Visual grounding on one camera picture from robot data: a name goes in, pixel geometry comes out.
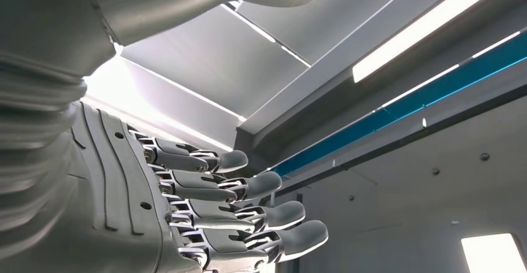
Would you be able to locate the long ceiling light strip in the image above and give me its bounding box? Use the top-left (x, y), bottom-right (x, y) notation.
top-left (352, 0), bottom-right (520, 84)

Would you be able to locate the bright rectangular light panel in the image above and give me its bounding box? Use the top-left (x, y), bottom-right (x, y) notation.
top-left (461, 233), bottom-right (527, 273)

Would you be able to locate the blue ceiling beam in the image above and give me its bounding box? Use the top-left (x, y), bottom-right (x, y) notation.
top-left (272, 32), bottom-right (527, 177)

